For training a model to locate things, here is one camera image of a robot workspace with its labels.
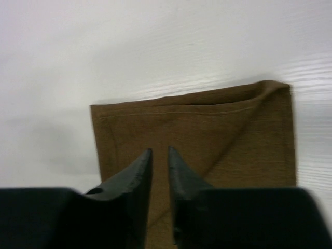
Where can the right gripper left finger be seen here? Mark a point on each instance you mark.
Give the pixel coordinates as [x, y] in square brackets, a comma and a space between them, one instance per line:
[111, 215]

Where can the brown cloth napkin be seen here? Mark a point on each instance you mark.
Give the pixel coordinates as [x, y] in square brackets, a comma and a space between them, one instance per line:
[240, 136]

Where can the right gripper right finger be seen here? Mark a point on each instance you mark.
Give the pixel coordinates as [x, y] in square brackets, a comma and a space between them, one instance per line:
[207, 217]

